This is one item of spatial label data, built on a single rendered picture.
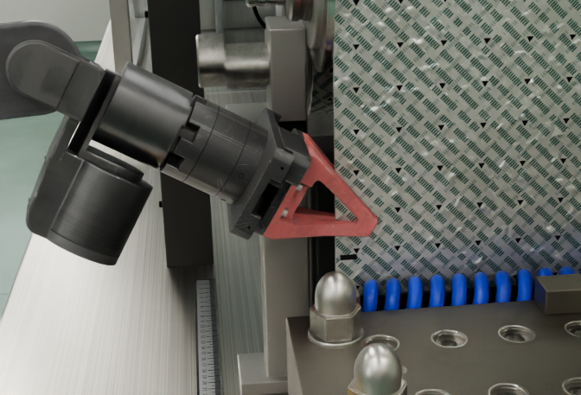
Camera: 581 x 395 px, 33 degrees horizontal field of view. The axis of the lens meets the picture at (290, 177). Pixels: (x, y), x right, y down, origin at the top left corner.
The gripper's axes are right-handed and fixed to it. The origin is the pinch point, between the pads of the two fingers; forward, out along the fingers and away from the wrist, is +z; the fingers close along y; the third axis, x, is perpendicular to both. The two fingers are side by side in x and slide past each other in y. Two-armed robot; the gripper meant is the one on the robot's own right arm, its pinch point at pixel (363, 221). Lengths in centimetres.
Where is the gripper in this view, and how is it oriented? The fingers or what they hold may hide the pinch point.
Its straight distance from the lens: 70.2
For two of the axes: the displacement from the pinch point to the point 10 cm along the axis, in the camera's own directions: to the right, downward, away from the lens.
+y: 0.9, 3.3, -9.4
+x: 4.7, -8.4, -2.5
